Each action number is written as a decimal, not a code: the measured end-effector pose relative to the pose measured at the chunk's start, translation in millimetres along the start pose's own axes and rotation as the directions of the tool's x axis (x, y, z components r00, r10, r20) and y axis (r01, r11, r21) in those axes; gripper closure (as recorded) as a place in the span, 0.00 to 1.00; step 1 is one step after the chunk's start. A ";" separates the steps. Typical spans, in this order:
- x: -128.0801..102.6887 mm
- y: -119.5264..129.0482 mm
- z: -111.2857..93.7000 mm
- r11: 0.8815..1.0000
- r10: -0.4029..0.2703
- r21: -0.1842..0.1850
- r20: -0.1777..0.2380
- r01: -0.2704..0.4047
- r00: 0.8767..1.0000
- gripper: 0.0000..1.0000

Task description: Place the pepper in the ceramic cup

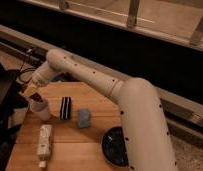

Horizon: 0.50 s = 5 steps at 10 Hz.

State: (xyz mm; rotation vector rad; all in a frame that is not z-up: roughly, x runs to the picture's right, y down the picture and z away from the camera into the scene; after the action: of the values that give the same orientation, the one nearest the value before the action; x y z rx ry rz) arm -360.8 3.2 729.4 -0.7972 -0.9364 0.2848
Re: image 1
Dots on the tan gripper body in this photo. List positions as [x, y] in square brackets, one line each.
[30, 90]

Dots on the red pepper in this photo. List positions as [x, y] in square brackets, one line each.
[36, 97]

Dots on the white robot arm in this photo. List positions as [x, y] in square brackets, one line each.
[147, 138]

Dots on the white ceramic cup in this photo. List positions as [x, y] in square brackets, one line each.
[41, 109]

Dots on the black chair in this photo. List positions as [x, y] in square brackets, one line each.
[9, 100]

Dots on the black white striped block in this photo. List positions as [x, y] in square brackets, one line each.
[65, 109]

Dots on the white bottle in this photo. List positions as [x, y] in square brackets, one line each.
[44, 145]

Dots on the blue sponge cloth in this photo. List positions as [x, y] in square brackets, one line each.
[84, 116]

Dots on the black round plate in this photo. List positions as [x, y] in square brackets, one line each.
[113, 147]

